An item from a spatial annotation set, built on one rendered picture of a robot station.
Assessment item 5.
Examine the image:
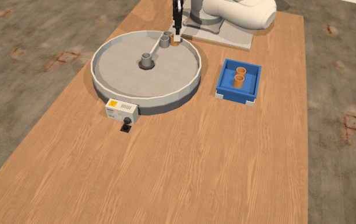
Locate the bronze bushing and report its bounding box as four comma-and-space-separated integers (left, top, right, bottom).
235, 67, 246, 77
233, 74, 244, 88
170, 34, 180, 46

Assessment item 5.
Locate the blue square tray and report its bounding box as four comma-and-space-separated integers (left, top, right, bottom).
215, 58, 261, 107

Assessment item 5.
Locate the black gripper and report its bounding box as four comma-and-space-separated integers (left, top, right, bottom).
172, 0, 184, 42

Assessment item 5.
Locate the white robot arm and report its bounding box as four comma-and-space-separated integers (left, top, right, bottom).
183, 0, 276, 35

